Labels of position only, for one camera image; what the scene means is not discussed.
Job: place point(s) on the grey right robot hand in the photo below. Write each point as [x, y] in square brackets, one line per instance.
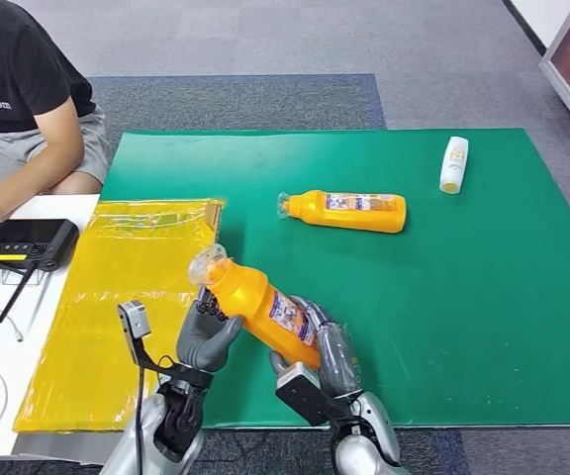
[339, 360]

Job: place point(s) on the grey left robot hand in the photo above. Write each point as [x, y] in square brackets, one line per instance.
[200, 344]

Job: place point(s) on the orange detergent bottle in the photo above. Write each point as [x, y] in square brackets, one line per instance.
[250, 298]
[349, 215]

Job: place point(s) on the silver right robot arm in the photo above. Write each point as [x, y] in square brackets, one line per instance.
[369, 446]

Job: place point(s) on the small white bottle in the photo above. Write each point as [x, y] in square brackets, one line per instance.
[453, 164]

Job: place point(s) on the yellow plastic-wrapped box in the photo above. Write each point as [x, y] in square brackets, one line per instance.
[107, 275]

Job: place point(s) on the green mat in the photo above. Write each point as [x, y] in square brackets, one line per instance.
[438, 295]

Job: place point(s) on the black remote controller with antennas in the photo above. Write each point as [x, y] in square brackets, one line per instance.
[33, 244]

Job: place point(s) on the person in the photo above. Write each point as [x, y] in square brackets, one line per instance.
[12, 65]

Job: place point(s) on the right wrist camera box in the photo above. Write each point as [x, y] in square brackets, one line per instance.
[305, 393]

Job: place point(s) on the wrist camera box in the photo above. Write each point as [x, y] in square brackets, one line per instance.
[305, 393]
[134, 321]

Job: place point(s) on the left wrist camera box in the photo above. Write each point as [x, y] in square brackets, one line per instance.
[134, 321]

